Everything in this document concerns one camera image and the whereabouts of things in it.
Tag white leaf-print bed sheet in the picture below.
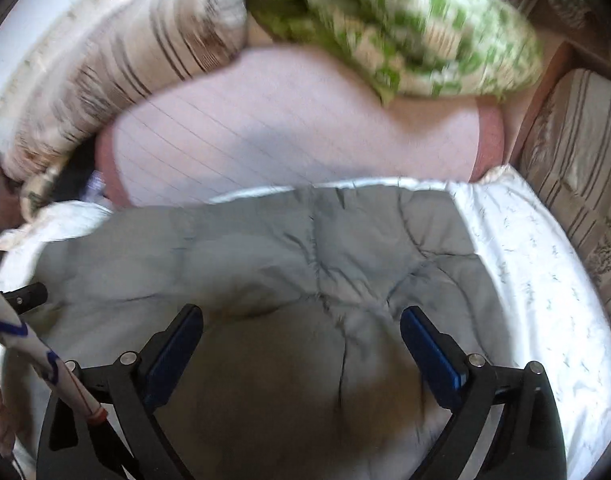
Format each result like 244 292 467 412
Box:
0 167 611 479

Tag green white patterned blanket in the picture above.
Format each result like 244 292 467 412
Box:
247 0 543 103

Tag olive quilted hooded jacket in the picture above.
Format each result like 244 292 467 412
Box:
28 186 513 479

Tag striped floral cushion right side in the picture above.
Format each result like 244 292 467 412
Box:
519 70 611 322

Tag striped floral pillow at headboard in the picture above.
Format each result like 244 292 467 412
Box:
0 0 247 182

